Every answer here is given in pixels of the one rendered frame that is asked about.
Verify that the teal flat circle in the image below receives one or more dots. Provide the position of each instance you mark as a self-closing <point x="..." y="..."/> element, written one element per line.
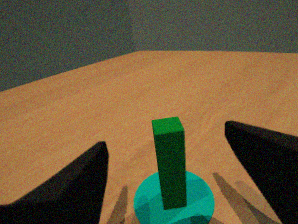
<point x="149" y="209"/>

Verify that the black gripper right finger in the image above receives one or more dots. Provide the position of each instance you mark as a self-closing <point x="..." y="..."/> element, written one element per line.
<point x="271" y="159"/>

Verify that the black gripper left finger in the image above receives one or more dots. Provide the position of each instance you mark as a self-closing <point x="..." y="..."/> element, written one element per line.
<point x="73" y="196"/>

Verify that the green rectangular post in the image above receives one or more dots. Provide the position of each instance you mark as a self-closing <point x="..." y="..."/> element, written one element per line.
<point x="169" y="139"/>

